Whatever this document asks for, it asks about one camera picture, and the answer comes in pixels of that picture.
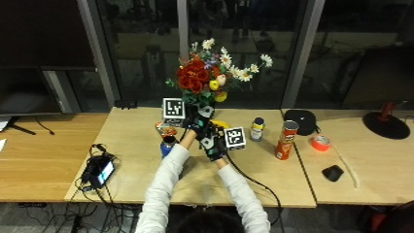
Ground person's right hand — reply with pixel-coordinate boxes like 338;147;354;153
199;124;228;162

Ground person's left hand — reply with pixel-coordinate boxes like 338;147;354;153
185;105;216;141

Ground colourful artificial flower bouquet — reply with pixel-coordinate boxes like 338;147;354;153
164;37;275;110

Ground white marker cube right glove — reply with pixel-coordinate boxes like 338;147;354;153
223;126;249;151

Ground white marker cube glove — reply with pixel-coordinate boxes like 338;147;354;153
223;126;249;151
161;97;188;120

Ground white marker cube left glove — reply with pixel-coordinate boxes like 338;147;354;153
161;97;188;120

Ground orange patterned snack packet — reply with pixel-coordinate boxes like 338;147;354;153
155;120;179;138

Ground blue bottle with black cap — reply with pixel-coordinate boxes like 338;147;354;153
160;135;179;160

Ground white can with blue cap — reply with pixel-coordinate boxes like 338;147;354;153
249;116;267;143

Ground red chips tube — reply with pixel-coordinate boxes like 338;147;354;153
275;119;300;161

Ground small black box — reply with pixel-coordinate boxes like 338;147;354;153
113;99;139;111

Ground black pouch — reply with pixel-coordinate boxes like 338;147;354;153
282;109;321;137

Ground black phone with lit screen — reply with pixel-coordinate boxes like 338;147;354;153
80;153;117;190

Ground black computer mouse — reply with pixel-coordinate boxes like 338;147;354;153
321;164;345;183

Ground thin white stick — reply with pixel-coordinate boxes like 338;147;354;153
330;145;361;189

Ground black round stand red pole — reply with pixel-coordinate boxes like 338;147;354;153
361;101;413;141

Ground black monitor with black stand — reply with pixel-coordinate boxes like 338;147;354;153
0;65;84;136

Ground dark monitor on red stand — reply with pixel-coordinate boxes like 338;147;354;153
342;47;414;111

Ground white paper sheet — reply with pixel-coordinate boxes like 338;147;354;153
0;116;14;133

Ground black power strip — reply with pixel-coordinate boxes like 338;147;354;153
18;202;48;209

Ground red and black bag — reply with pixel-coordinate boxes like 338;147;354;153
364;199;414;233

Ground black cable of right glove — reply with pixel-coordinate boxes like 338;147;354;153
224;150;288;233

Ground black cable of phone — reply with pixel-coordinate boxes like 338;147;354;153
73;143;119;202

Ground black monitor cable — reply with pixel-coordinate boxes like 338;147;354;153
34;116;58;137

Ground bundle of cables under table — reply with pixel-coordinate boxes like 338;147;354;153
18;202;144;233

